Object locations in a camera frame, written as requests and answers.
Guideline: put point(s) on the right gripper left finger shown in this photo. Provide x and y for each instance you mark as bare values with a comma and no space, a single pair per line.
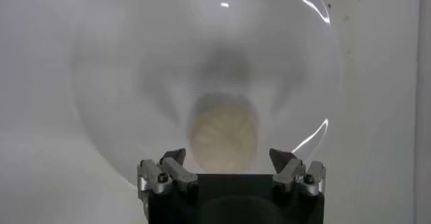
175,171

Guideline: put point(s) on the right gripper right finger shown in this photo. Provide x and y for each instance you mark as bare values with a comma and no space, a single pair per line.
289,173

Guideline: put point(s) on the white steamed baozi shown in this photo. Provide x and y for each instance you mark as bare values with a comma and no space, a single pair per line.
224,138

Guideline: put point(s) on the white round plate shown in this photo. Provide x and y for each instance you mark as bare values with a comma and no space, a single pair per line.
134,77

